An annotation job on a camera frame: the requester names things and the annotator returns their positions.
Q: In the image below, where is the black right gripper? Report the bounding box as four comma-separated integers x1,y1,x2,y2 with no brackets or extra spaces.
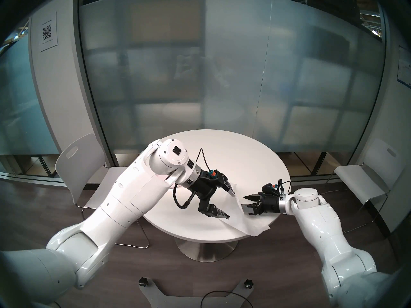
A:
241,193,287,217

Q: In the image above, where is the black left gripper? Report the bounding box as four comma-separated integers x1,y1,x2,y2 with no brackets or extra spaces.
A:
187,172,237,219

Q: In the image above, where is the white paper napkin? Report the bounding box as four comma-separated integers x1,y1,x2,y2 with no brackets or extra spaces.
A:
222,182,271,237

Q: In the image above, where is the metal shelf rack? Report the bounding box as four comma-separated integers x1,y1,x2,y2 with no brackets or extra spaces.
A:
289,152,331,176
0,153,61,178

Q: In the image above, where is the QR code paper sign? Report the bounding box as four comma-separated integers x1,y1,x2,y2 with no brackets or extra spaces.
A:
39,12,58,53

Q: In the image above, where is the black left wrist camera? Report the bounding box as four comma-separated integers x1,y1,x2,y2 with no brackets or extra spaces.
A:
206,169,229,185

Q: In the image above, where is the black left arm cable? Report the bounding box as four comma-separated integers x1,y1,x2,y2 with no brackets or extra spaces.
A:
173,148,213,210

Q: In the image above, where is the silver table pedestal base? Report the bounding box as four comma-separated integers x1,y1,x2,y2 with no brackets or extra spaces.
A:
174,237,239,263

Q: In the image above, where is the black floor cable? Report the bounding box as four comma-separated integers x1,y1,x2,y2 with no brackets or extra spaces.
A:
201,291,249,308

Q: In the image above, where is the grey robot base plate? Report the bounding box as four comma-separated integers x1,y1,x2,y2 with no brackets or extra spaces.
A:
139,278,255,308

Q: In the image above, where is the white chair with square handle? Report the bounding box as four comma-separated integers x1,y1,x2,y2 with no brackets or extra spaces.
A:
318,138,398,234

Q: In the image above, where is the white chair with oval handle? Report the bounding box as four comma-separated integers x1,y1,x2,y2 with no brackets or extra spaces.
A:
55,133,150,248

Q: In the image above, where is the white wall notice blue border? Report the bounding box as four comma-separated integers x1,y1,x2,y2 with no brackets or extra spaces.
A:
397,46,411,88

